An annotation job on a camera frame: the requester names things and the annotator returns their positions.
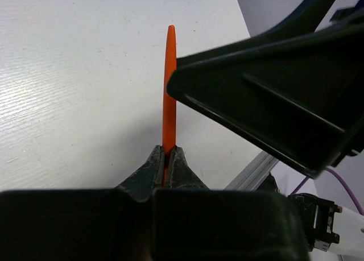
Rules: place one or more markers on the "red plastic fork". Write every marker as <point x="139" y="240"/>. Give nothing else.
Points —
<point x="169" y="104"/>

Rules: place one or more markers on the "aluminium table rail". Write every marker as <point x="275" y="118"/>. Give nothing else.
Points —
<point x="252" y="176"/>

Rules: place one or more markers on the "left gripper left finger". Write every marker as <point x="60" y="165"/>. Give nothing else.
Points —
<point x="82" y="224"/>

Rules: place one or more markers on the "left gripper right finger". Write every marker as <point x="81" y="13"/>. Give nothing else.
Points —
<point x="204" y="224"/>

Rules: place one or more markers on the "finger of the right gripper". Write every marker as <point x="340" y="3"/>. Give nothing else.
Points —
<point x="303" y="20"/>
<point x="300" y="100"/>

